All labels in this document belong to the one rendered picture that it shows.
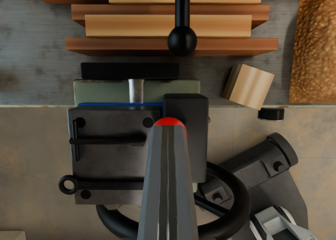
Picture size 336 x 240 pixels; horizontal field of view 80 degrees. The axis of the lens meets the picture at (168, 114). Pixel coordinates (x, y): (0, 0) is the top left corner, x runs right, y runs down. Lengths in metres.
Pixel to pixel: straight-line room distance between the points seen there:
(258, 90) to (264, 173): 0.97
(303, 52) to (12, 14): 0.38
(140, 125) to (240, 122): 1.12
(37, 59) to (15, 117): 1.19
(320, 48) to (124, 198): 0.28
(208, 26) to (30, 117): 1.33
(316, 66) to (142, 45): 0.21
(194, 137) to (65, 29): 0.22
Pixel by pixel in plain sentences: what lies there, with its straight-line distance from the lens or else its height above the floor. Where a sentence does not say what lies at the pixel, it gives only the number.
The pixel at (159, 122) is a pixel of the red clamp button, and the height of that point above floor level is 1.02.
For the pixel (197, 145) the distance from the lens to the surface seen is 0.18.
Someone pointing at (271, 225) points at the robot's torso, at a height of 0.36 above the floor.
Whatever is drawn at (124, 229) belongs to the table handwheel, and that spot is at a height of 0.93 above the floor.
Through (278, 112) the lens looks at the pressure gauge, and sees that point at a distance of 0.57.
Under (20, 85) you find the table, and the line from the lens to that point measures 0.35.
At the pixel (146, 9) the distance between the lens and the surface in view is 0.24.
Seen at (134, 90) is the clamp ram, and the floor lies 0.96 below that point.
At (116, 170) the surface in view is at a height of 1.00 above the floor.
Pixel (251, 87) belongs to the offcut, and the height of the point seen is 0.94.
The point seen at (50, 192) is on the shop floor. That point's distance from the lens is 1.57.
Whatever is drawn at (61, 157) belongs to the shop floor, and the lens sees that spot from 1.43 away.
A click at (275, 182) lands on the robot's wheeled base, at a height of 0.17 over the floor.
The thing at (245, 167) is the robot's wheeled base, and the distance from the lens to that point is 1.17.
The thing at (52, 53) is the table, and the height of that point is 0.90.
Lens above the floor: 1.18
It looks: 80 degrees down
